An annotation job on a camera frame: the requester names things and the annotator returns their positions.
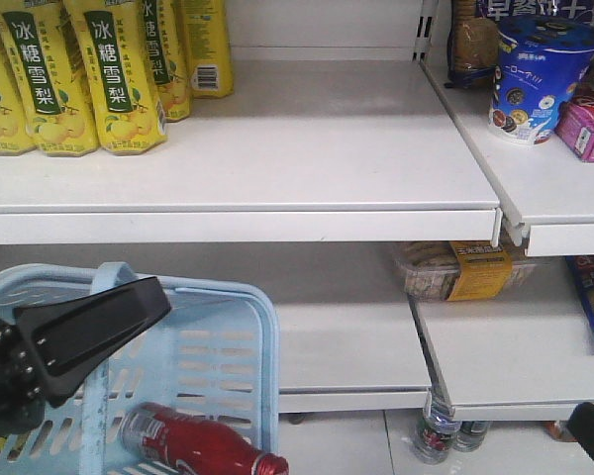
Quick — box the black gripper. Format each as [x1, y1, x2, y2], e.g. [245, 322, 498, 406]
[0, 277, 171, 435]

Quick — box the light blue plastic basket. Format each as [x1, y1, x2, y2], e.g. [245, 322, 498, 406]
[0, 262, 279, 474]

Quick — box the red Coca-Cola aluminium bottle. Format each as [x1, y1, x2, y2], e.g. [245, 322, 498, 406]
[120, 402, 289, 474]

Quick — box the boxed biscuit pack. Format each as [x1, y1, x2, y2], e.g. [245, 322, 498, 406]
[391, 238, 542, 302]

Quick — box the white shelf unit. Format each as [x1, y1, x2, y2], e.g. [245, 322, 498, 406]
[0, 1, 594, 413]

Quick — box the yellow pear drink bottle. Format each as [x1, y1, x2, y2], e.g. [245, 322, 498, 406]
[0, 1, 99, 156]
[178, 0, 234, 98]
[63, 0, 167, 155]
[142, 0, 192, 123]

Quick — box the pink snack box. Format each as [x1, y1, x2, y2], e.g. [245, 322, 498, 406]
[555, 94, 594, 162]

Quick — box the blue cookie cup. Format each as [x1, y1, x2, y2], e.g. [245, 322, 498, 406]
[488, 15, 594, 145]

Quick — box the brown cracker pack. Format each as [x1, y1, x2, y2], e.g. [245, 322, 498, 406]
[446, 0, 499, 88]

